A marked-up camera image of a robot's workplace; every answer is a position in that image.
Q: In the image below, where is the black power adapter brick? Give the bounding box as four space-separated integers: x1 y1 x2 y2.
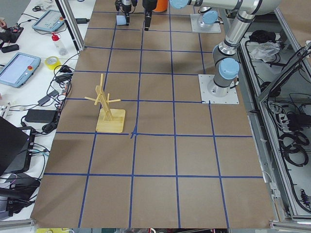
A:
25 109 56 123

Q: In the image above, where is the orange cylindrical container grey lid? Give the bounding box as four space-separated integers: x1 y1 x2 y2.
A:
153 0 168 13

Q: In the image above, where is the small black power adapter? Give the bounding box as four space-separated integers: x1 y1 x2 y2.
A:
75 18 89 24

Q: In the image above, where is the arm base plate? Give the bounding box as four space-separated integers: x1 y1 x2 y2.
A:
198 74 239 104
190 14 221 34

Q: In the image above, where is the teach pendant tablet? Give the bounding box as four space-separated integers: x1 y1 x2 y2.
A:
32 10 64 33
0 52 41 88

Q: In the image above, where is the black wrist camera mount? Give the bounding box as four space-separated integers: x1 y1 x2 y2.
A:
115 0 121 11

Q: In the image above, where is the person's hand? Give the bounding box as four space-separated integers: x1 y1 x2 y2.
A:
0 18 7 29

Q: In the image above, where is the black laptop computer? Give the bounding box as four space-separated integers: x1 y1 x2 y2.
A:
0 118 35 175

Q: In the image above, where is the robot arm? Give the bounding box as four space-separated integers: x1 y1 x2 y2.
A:
115 0 219 31
170 0 281 98

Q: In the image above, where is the red cap squeeze bottle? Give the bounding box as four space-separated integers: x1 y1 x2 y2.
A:
52 33 68 56

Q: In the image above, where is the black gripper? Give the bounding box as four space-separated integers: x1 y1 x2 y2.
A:
142 0 156 31
121 0 132 26

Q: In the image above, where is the crumpled white cloth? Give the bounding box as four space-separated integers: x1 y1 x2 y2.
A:
250 42 280 63

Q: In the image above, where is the aluminium frame post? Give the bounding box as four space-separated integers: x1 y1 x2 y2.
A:
55 0 85 52

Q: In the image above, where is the near teach pendant tablet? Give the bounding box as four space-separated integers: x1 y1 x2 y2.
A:
0 52 41 88

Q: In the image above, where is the yellow tape roll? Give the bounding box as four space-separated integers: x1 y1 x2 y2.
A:
45 56 62 70

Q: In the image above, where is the wooden cup rack stand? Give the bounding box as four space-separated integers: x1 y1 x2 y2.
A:
85 74 126 133

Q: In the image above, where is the far teach pendant tablet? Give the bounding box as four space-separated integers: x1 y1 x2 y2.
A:
32 10 64 33

